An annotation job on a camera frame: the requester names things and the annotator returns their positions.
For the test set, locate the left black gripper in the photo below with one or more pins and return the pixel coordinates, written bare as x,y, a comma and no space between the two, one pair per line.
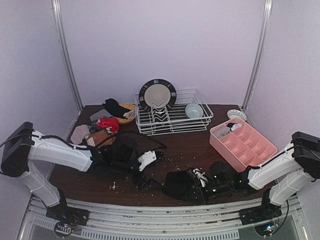
139,178

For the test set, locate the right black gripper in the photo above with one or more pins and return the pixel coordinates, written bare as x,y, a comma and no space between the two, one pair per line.
194,186

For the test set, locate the brown underwear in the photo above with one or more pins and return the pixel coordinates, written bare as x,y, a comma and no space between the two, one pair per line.
97,137

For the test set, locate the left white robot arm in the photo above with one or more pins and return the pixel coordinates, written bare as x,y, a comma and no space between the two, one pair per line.
26,145

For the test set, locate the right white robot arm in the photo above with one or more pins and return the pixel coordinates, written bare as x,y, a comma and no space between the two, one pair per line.
298,163

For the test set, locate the red underwear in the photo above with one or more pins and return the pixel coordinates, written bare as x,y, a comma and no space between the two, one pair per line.
110,124

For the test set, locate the grey striped underwear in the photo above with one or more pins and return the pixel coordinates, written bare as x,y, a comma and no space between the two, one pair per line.
102,114

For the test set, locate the beige underwear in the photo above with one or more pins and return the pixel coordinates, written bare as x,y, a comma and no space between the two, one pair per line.
79,134

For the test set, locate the grey rolled underwear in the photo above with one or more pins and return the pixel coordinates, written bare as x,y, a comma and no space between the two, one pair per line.
221,132

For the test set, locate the black and white rolled underwear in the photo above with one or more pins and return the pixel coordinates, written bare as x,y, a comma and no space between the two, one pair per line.
234,126

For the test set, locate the pink divided organizer box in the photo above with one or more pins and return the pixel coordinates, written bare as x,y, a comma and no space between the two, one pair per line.
243,147

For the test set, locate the beige white socks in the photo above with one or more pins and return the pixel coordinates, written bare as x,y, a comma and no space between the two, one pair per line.
130,114

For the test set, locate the black cloth on plate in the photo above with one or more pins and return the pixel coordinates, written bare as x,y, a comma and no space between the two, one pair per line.
113,107

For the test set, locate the blue patterned yellow bowl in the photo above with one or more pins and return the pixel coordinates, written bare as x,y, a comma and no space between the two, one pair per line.
235,113

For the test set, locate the dark rimmed beige plate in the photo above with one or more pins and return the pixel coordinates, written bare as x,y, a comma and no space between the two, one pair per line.
157,92

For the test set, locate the light blue ceramic bowl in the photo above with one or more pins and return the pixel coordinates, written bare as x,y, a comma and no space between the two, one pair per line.
193,110

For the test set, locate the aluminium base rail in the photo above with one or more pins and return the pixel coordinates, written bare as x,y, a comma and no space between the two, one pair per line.
206,222

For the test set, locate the white wire dish rack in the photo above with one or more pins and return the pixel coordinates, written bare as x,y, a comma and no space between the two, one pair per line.
162,120

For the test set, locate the left aluminium frame post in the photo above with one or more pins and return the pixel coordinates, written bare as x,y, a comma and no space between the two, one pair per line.
58,19

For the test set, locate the aluminium frame post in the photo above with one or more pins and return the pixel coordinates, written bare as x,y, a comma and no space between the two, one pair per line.
58,19
267,12

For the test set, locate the right aluminium frame post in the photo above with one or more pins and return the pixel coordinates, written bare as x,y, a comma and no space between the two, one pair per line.
267,12

